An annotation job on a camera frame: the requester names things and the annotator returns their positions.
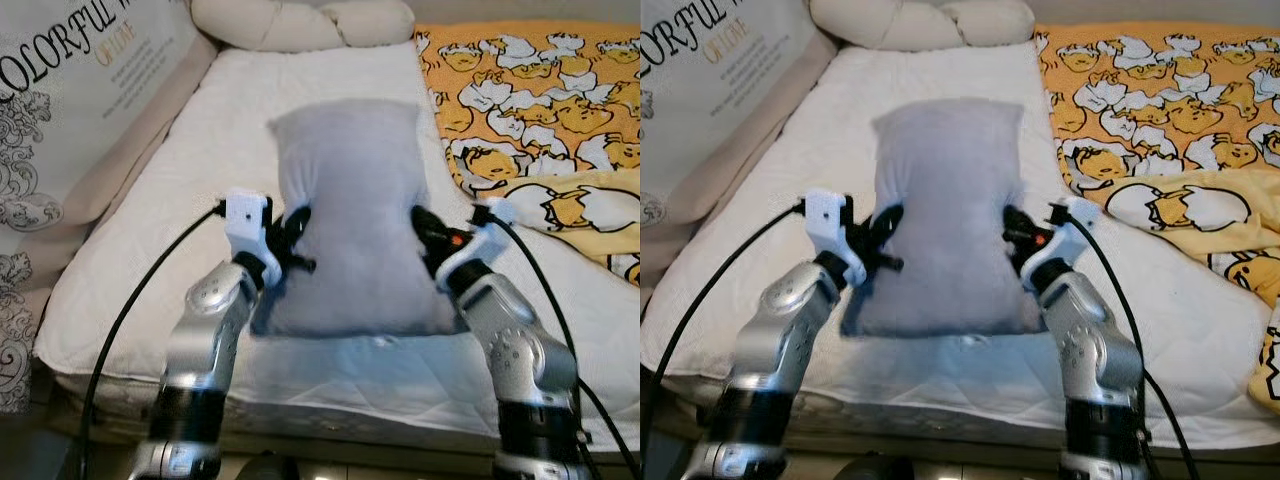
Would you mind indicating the beige knotted pillow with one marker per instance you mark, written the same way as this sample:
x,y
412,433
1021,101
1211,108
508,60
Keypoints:
x,y
920,25
300,25

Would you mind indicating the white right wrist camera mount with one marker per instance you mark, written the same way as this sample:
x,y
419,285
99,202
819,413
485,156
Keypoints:
x,y
1060,245
480,245

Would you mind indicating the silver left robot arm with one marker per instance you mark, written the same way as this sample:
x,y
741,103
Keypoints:
x,y
785,330
205,330

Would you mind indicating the yellow cartoon egg blanket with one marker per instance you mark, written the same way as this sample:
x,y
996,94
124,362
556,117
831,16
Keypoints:
x,y
540,100
1150,100

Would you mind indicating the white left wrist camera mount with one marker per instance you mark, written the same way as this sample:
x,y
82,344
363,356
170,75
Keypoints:
x,y
245,215
825,213

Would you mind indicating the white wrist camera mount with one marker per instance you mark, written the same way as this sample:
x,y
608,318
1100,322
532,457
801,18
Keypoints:
x,y
245,215
1060,245
825,213
480,245

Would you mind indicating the grey pillow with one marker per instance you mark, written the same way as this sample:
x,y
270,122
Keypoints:
x,y
950,200
350,200

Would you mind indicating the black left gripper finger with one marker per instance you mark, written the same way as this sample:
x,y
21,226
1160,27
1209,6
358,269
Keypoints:
x,y
302,265
888,220
298,222
890,264

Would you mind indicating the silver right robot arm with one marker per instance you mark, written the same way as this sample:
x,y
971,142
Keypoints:
x,y
1095,360
520,360

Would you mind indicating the beige padded bolster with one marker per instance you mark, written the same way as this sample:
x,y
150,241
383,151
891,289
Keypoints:
x,y
150,120
760,130

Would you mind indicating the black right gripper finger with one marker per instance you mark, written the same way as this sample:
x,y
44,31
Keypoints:
x,y
425,222
1015,222

